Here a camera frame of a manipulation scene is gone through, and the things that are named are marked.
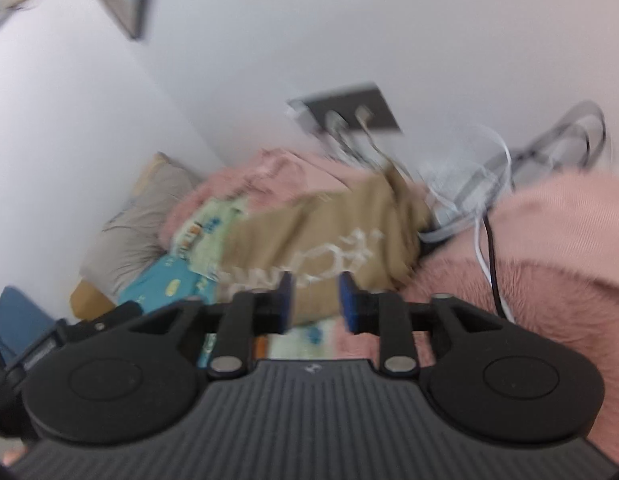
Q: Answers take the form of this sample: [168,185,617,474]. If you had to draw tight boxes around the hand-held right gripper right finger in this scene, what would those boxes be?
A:
[339,272,503,379]

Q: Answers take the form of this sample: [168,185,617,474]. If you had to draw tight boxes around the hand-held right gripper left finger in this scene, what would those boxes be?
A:
[129,272,295,380]

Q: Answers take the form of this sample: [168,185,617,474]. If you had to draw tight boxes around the tan t-shirt with white print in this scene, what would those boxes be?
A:
[216,160,435,326]

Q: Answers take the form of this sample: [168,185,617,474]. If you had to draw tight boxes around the tall blue covered chair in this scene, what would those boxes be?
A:
[0,285,56,361]

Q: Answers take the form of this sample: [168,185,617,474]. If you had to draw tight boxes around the yellow headboard cushion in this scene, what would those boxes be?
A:
[69,280,118,322]

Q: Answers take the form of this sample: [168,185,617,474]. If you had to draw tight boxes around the green cartoon print blanket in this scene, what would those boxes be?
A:
[172,195,340,366]

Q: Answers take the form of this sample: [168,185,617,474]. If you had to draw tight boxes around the teal smiley print bed sheet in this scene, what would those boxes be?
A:
[116,254,220,317]

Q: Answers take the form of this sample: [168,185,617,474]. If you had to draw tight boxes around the grey pillow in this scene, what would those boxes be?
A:
[79,165,205,297]

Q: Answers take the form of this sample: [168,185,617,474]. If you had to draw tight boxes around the white charger plugs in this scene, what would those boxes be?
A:
[323,106,379,162]

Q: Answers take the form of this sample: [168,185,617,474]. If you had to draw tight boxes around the yellow pillow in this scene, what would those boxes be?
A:
[133,152,171,197]

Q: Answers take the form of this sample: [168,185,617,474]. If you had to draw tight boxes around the pink fluffy blanket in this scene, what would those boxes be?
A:
[159,147,619,463]

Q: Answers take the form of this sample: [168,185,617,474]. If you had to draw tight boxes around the white cable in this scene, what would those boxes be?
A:
[419,124,519,324]

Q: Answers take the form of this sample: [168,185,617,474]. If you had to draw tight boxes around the black cable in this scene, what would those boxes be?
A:
[482,212,508,318]

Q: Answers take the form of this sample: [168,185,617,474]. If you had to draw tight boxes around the dark wall socket plate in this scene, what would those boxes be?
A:
[286,81,403,137]

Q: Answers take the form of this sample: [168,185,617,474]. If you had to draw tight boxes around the grey cable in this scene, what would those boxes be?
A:
[484,100,611,198]

